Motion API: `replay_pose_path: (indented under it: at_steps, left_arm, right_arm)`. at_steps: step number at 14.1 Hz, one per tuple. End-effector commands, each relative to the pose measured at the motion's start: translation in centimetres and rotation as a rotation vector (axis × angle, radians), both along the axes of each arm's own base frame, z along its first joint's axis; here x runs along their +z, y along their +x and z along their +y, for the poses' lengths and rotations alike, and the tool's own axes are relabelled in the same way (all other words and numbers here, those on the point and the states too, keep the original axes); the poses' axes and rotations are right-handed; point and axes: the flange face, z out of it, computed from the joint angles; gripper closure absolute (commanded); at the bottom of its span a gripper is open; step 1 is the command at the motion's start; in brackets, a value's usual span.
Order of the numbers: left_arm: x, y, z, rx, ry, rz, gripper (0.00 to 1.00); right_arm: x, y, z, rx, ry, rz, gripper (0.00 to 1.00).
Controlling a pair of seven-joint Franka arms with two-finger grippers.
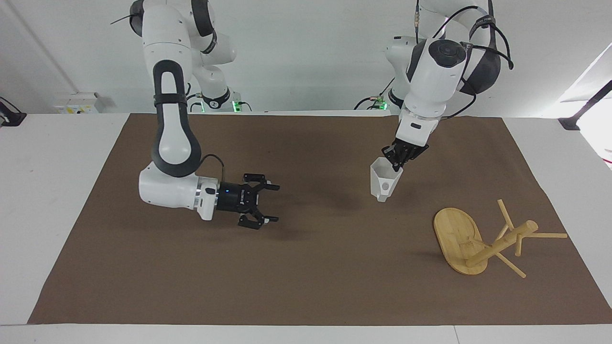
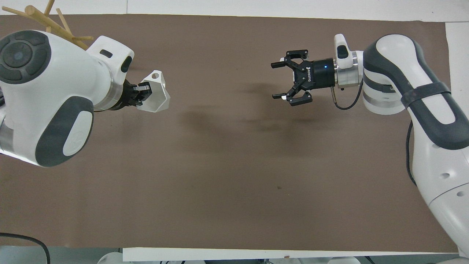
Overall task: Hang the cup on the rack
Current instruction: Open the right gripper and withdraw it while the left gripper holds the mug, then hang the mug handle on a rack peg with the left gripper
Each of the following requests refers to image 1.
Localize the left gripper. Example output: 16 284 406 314
381 138 430 173

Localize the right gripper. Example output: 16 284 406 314
218 172 281 231

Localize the white cup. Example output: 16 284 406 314
370 157 404 203

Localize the wooden cup rack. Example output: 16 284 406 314
433 199 568 280

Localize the black stand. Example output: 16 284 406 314
0 97 27 128
558 80 612 131

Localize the white electrical box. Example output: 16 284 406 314
52 92 104 115

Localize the black cable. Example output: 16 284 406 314
353 77 395 111
414 0 515 120
200 153 226 183

